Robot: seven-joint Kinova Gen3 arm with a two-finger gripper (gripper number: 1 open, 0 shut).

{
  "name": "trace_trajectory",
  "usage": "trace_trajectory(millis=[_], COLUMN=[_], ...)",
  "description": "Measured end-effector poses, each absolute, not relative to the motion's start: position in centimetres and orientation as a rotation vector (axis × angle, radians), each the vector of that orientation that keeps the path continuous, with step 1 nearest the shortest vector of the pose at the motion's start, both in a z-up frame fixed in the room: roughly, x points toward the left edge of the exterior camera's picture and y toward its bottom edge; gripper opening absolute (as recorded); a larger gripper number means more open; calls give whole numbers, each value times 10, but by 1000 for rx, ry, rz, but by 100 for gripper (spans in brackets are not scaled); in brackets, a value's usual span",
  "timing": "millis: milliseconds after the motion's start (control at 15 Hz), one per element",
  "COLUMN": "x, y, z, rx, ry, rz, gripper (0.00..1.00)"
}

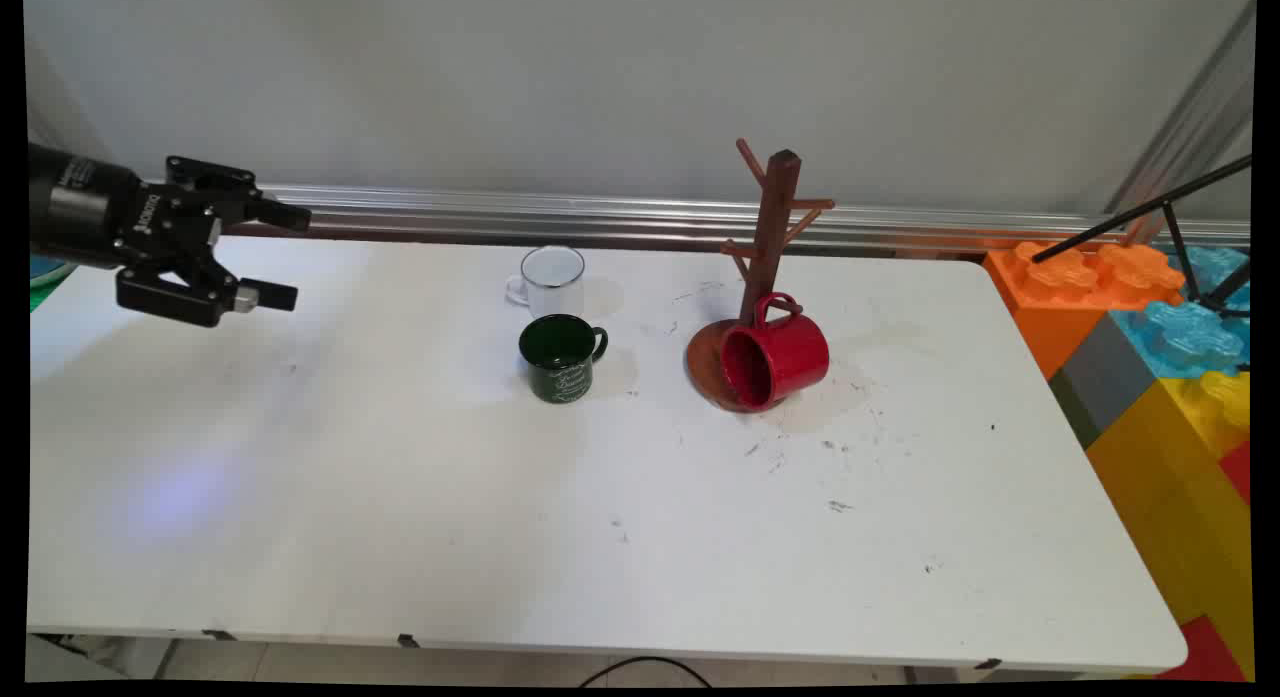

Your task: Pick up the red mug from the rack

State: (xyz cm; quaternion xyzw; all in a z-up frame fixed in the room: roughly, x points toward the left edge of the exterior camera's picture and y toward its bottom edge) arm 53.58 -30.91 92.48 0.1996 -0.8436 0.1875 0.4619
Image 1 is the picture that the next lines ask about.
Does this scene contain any grey toy building block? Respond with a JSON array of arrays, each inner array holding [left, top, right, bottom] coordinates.
[[1048, 312, 1163, 450]]

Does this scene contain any large blue toy block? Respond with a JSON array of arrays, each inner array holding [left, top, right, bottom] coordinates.
[[1108, 297, 1251, 380]]

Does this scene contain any orange toy building block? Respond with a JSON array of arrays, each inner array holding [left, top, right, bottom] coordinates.
[[983, 239, 1187, 380]]

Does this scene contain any dark green printed mug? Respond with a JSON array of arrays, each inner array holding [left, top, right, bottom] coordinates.
[[518, 314, 609, 405]]

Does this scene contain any yellow toy building block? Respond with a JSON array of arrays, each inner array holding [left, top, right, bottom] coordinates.
[[1085, 370, 1255, 678]]

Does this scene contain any horizontal aluminium rail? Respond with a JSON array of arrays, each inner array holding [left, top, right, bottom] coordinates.
[[225, 184, 1251, 255]]

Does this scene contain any green mat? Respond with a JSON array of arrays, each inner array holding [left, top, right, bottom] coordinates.
[[29, 277, 79, 314]]

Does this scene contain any brown wooden mug tree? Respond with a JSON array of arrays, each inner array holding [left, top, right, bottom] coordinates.
[[686, 138, 836, 415]]

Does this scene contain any small blue toy block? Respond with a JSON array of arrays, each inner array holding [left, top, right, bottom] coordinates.
[[1168, 244, 1251, 310]]

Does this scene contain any slanted aluminium profile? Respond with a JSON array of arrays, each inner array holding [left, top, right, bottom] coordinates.
[[1104, 0, 1257, 244]]

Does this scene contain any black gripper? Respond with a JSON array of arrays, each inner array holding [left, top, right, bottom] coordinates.
[[28, 142, 313, 329]]

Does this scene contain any black floor cable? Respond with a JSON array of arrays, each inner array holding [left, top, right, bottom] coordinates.
[[577, 656, 714, 688]]

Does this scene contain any red mug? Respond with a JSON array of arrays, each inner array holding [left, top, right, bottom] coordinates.
[[719, 292, 831, 411]]

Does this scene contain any large red toy block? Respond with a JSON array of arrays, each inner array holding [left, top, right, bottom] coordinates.
[[1158, 615, 1251, 682]]

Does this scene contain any small red toy block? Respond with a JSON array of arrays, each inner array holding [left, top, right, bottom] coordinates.
[[1217, 440, 1253, 505]]

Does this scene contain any black tripod stand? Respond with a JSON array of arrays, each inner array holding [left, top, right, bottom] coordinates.
[[1030, 154, 1253, 318]]

